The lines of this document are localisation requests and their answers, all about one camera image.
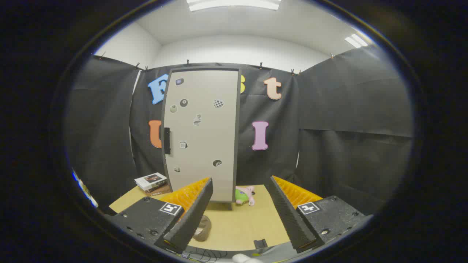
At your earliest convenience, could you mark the pink and green plush toy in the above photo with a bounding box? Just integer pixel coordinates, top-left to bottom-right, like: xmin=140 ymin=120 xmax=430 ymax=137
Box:
xmin=235 ymin=186 xmax=256 ymax=206

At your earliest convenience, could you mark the brown book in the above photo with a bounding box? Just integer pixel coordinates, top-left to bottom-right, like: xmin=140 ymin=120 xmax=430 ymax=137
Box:
xmin=146 ymin=184 xmax=172 ymax=197

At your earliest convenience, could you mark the long ceiling light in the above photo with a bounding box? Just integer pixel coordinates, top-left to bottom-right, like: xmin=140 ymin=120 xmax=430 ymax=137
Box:
xmin=186 ymin=0 xmax=282 ymax=11

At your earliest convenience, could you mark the white book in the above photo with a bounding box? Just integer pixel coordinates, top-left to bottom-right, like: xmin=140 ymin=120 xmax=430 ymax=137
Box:
xmin=134 ymin=172 xmax=168 ymax=191

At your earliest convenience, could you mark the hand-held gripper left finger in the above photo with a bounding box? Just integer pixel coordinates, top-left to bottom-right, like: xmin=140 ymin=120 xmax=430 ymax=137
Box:
xmin=104 ymin=178 xmax=214 ymax=254

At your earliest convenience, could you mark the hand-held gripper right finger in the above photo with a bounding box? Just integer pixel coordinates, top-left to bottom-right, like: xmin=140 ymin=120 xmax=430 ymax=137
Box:
xmin=270 ymin=176 xmax=373 ymax=254

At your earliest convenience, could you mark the brown fluffy shoe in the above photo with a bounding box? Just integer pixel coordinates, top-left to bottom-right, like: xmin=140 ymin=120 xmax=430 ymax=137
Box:
xmin=193 ymin=215 xmax=212 ymax=242

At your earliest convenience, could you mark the grey shoe cabinet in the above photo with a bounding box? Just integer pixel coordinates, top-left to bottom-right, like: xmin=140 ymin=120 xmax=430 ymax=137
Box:
xmin=161 ymin=66 xmax=242 ymax=211

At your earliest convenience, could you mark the black backdrop cloth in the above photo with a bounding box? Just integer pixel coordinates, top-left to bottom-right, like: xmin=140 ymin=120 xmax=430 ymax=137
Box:
xmin=66 ymin=46 xmax=414 ymax=216

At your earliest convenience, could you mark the colourful printed object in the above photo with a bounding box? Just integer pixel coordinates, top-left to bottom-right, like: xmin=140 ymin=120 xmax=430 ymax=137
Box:
xmin=72 ymin=170 xmax=98 ymax=208

